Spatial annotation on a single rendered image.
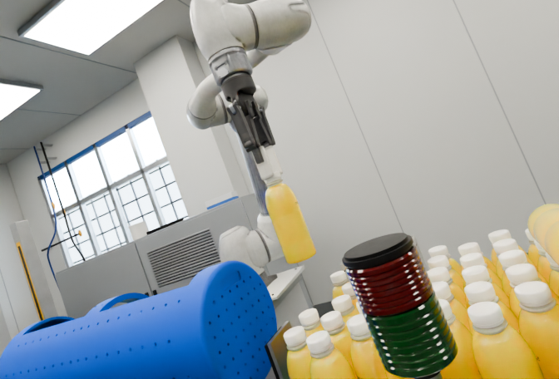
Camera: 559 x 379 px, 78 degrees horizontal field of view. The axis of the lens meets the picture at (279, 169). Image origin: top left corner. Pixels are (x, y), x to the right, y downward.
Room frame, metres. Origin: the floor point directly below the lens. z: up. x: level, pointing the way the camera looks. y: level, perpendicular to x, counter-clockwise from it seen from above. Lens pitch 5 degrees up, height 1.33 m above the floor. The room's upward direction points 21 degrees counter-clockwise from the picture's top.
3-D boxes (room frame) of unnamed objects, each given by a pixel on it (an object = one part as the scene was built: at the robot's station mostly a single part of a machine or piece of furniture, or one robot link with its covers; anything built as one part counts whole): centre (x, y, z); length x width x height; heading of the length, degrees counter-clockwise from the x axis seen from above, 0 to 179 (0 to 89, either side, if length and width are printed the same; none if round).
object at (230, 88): (0.76, 0.02, 1.57); 0.08 x 0.07 x 0.09; 154
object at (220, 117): (1.30, 0.19, 1.74); 0.18 x 0.14 x 0.13; 19
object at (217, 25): (0.77, 0.01, 1.75); 0.13 x 0.11 x 0.16; 109
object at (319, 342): (0.58, 0.04, 1.09); 0.04 x 0.04 x 0.02
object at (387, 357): (0.31, -0.05, 1.18); 0.06 x 0.06 x 0.05
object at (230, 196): (2.76, 0.52, 1.48); 0.24 x 0.12 x 0.08; 77
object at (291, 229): (0.77, 0.02, 1.28); 0.07 x 0.07 x 0.19
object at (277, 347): (0.80, 0.14, 0.99); 0.10 x 0.02 x 0.12; 155
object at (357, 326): (0.58, -0.03, 1.09); 0.04 x 0.04 x 0.02
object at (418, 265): (0.31, -0.05, 1.23); 0.06 x 0.06 x 0.04
